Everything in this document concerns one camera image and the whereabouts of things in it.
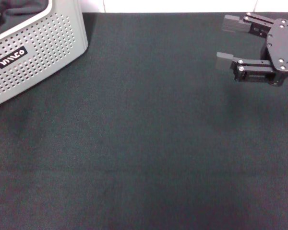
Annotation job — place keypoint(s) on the black tablecloth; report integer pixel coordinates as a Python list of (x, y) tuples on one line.
[(144, 134)]

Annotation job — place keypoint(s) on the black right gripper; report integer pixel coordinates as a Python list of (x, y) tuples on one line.
[(282, 45)]

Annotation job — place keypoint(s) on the grey perforated storage box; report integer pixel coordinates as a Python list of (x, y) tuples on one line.
[(45, 36)]

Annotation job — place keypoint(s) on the black cloth lining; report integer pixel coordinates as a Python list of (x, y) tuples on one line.
[(19, 12)]

